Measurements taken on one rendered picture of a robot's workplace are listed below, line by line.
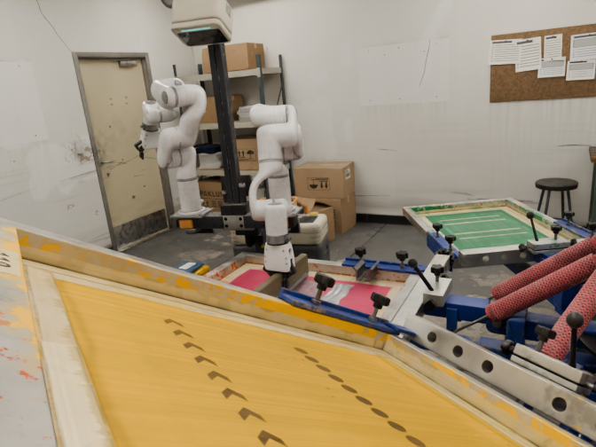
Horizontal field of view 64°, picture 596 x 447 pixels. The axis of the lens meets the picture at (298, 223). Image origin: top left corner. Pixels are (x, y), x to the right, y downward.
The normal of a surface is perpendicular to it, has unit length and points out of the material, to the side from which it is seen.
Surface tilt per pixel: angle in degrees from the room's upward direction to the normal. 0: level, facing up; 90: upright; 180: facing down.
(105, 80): 90
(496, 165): 90
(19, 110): 90
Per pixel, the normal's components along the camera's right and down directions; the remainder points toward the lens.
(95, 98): 0.88, 0.07
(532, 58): -0.50, 0.23
